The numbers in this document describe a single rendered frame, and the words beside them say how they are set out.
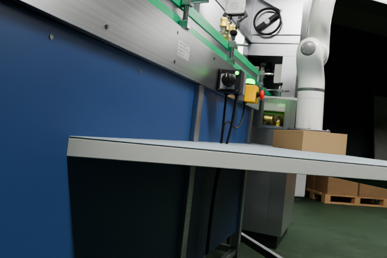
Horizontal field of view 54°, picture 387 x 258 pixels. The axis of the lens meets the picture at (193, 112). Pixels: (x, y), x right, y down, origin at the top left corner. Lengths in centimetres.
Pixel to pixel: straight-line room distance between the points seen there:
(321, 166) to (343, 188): 494
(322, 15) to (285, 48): 109
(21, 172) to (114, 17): 32
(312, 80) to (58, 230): 136
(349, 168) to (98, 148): 55
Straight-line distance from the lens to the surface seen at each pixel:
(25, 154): 61
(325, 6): 188
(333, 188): 572
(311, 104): 178
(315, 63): 177
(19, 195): 62
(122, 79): 80
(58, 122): 65
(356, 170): 93
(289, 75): 288
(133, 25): 79
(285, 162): 81
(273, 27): 298
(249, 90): 156
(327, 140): 173
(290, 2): 303
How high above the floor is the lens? 78
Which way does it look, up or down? 3 degrees up
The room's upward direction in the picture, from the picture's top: 6 degrees clockwise
